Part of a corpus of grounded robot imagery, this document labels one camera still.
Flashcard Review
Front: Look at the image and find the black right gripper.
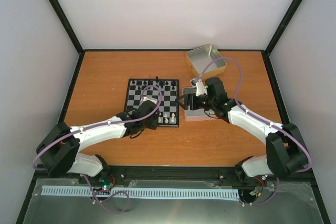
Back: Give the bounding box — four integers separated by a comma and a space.
175, 93, 215, 110

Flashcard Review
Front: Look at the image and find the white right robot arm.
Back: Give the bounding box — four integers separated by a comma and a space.
176, 77, 312, 184

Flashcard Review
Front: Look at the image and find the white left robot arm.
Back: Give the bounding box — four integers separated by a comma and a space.
33, 97, 159, 184

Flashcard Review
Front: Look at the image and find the silver embossed tin tray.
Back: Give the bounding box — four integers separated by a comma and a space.
183, 87, 217, 122

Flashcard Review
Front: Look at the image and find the black and silver chessboard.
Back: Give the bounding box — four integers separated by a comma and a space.
124, 78, 179, 127

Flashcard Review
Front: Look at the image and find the gold square tin box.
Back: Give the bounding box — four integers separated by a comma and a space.
186, 44, 227, 80

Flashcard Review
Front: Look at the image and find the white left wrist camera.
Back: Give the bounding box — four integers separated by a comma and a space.
141, 97, 158, 105

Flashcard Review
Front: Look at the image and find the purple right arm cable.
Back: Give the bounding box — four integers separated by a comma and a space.
195, 56, 313, 207

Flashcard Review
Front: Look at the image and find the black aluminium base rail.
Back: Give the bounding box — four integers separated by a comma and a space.
36, 165, 314, 183

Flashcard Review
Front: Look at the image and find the light blue slotted cable duct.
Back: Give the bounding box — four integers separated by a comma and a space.
40, 185, 239, 201

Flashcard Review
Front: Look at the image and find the black frame post right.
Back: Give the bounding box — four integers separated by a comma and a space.
264, 0, 303, 58

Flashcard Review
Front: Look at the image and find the black frame post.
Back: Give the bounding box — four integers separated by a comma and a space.
48, 0, 83, 54
264, 0, 303, 58

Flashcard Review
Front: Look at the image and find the black frame post left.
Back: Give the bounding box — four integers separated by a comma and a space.
48, 0, 83, 54

